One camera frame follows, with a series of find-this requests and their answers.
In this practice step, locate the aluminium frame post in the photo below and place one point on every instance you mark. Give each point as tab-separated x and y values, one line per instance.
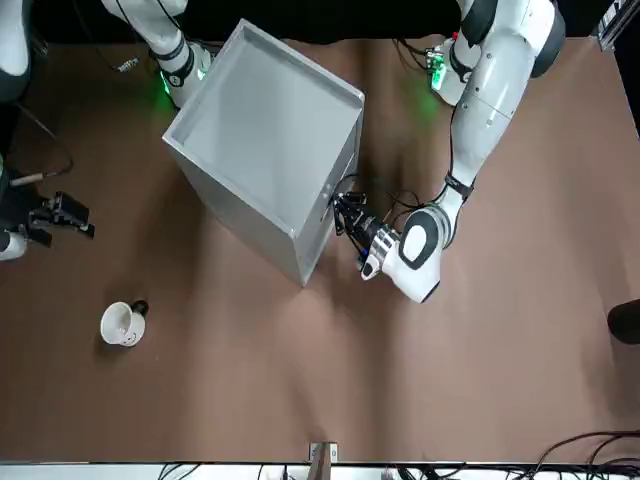
323	462

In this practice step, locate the grey metal drawer cabinet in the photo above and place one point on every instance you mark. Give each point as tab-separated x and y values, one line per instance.
260	135

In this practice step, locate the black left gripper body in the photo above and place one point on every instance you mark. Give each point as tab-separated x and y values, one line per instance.
365	230

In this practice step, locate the black round object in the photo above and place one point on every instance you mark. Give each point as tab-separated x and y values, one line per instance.
627	322

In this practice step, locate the aluminium frame rail with label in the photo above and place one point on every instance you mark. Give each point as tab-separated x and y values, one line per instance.
615	25

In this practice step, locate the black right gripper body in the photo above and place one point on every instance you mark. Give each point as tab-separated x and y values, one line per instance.
17	207

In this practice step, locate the grey drawer with wooden inside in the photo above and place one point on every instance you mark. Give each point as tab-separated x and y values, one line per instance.
345	150

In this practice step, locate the green lit circuit board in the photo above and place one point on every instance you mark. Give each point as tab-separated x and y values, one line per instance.
436	67

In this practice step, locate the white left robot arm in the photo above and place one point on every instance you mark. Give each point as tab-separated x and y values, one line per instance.
490	100

